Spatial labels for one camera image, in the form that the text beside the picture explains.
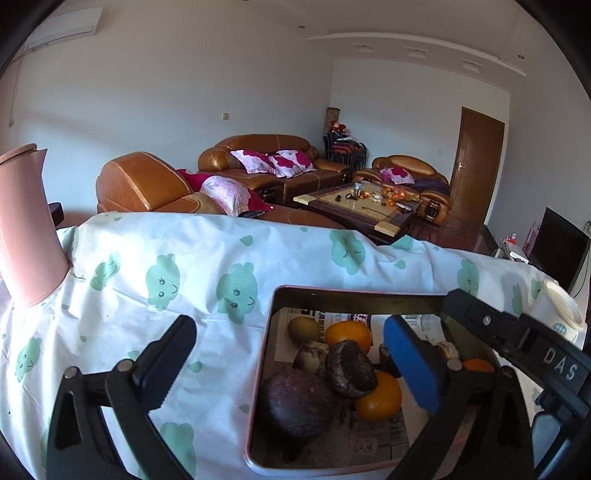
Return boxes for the dark television cabinet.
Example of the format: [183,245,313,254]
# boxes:
[480,224,532,262]

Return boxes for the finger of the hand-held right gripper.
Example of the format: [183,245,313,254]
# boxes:
[443,288,522,361]

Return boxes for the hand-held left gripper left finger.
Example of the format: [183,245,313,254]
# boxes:
[46,315,198,480]

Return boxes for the white green-print tablecloth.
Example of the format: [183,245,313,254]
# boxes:
[0,212,591,480]

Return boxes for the brown water chestnut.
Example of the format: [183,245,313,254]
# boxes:
[293,339,331,376]
[325,340,379,400]

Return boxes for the dark purple passion fruit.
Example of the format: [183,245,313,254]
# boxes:
[257,371,340,439]

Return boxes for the brown leather armchair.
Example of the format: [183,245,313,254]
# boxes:
[353,155,452,225]
[96,152,352,232]

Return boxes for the dark wooden coffee table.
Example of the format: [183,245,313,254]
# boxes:
[293,181,423,245]

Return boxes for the purple blanket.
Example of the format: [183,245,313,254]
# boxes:
[413,178,450,195]

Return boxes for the tan round fruit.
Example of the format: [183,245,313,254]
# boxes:
[287,316,321,344]

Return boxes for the pink metal tin box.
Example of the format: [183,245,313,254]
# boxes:
[243,285,505,475]

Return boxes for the white air conditioner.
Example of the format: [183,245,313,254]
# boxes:
[25,9,100,51]

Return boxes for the pink kettle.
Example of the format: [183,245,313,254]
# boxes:
[0,143,70,308]

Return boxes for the brown wooden door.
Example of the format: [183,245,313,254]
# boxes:
[449,106,506,225]

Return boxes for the black television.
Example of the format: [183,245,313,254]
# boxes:
[527,207,591,296]

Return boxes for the pink floral pillow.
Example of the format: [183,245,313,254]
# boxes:
[279,148,318,172]
[379,167,415,184]
[230,150,278,175]
[268,155,302,179]

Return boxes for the brown leather three-seat sofa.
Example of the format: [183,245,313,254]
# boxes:
[198,135,352,206]

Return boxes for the white cartoon mug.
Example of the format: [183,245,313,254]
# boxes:
[529,278,588,345]

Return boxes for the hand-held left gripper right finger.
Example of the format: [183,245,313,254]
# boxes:
[383,315,539,480]

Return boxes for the pale pink pillow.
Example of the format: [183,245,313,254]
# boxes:
[199,175,252,216]

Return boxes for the stacked dark chairs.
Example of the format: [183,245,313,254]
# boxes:
[323,134,368,169]

